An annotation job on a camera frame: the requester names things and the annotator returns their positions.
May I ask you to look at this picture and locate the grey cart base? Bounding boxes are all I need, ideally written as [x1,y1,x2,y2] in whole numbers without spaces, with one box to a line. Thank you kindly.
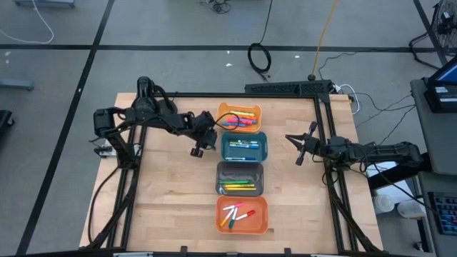
[12,0,77,8]

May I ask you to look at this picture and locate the yellow plastic bin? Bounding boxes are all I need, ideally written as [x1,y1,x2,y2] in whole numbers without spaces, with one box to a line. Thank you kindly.
[216,101,263,134]

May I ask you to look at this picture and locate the grey cart foot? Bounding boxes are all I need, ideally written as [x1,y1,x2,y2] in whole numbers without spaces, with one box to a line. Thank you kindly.
[0,79,35,91]

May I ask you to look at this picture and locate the clear plastic cup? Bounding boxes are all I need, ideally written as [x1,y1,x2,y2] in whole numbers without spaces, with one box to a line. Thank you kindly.
[396,198,427,219]
[372,193,396,215]

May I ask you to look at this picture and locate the black desk beam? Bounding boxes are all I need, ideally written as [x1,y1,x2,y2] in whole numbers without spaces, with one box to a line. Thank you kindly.
[367,152,433,191]

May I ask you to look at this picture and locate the black aluminium table frame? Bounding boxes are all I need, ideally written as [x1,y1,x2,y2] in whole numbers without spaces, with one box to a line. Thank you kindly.
[86,91,385,255]

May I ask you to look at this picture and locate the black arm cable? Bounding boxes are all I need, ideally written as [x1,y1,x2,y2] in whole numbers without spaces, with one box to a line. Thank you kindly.
[87,166,121,245]

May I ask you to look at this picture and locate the black perforated mount plate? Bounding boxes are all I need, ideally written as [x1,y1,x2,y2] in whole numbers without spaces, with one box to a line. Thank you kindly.
[244,79,333,97]

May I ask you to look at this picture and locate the grey side table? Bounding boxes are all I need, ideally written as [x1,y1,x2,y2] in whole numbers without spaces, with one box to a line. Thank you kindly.
[410,77,457,176]

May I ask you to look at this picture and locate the black box white labels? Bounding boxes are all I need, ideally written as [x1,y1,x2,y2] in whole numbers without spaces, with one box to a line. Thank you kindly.
[423,82,457,114]

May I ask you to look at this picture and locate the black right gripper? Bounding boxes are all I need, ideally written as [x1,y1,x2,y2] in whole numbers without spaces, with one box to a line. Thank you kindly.
[285,121,327,167]

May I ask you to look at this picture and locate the yellow cable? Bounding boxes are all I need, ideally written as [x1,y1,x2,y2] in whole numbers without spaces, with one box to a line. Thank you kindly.
[308,0,339,82]

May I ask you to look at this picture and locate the monitor with blue screen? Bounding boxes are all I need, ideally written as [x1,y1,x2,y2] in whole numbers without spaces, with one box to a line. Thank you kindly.
[427,56,457,87]

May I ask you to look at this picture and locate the teal plastic bin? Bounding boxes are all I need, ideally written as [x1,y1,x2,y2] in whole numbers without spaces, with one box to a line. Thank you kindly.
[220,131,269,163]

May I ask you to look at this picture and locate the orange-capped white marker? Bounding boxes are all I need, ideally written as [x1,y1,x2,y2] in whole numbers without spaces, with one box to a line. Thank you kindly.
[219,207,236,228]

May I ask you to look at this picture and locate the black coiled cable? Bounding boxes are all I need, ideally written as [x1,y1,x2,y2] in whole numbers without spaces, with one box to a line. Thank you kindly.
[247,0,274,83]

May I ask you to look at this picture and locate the silver bar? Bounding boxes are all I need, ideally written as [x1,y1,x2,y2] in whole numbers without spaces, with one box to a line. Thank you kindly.
[113,251,154,257]

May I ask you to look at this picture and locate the green-capped white marker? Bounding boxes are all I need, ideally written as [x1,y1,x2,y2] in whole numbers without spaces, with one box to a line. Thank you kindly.
[228,207,239,230]

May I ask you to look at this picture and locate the tangled black cable bundle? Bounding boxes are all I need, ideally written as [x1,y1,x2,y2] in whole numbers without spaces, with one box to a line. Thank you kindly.
[198,0,234,15]

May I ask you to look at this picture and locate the black keyboard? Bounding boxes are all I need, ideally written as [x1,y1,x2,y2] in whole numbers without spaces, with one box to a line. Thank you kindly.
[427,191,457,236]

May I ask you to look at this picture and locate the grey plastic bin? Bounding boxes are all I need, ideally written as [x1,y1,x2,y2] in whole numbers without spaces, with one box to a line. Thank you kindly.
[215,161,266,198]

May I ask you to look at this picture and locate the white floor cable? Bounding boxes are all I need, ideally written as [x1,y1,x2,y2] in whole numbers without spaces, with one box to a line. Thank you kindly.
[0,0,56,45]

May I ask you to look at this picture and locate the red-capped white marker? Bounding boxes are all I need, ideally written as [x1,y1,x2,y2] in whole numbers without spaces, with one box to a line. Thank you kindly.
[235,209,257,221]

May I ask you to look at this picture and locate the black floor object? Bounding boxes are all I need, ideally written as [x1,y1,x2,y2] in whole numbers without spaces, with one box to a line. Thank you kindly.
[0,109,16,140]

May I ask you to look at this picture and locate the black floor fan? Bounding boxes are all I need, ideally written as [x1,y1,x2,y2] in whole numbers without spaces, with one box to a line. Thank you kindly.
[408,0,457,71]

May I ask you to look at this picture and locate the white paper sheet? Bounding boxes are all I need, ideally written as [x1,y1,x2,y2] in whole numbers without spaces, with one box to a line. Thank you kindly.
[363,162,417,206]

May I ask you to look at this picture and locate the grey desk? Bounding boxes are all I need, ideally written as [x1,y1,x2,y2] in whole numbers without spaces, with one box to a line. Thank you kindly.
[416,171,457,257]

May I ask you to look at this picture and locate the white looped cable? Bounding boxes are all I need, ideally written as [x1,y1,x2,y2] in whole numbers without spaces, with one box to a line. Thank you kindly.
[336,83,362,116]

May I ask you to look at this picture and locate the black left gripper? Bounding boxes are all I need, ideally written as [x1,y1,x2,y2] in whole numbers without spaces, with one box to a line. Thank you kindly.
[189,110,219,158]

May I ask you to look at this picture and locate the orange plastic bin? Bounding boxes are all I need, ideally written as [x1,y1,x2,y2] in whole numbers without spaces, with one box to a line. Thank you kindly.
[215,194,270,236]

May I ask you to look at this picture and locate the black desk lamp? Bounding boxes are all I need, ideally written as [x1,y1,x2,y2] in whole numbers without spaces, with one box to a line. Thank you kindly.
[131,76,179,116]

